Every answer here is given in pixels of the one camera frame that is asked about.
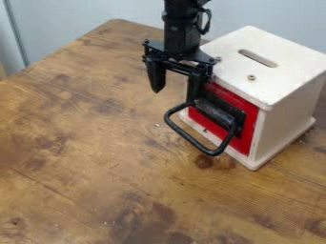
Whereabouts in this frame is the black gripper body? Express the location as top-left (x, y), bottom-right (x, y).
top-left (143, 13), bottom-right (216, 75)

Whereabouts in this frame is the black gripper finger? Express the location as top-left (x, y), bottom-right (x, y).
top-left (145, 58), bottom-right (165, 93)
top-left (185, 65), bottom-right (212, 103)

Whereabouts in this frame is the black metal drawer handle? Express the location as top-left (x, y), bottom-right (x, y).
top-left (164, 98), bottom-right (242, 156)

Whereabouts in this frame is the red drawer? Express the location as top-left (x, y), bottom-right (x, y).
top-left (188, 83), bottom-right (258, 155)

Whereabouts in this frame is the white wooden drawer cabinet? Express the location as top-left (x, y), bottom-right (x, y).
top-left (201, 26), bottom-right (326, 171)

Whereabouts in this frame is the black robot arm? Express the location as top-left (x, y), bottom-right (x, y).
top-left (143, 0), bottom-right (216, 104)

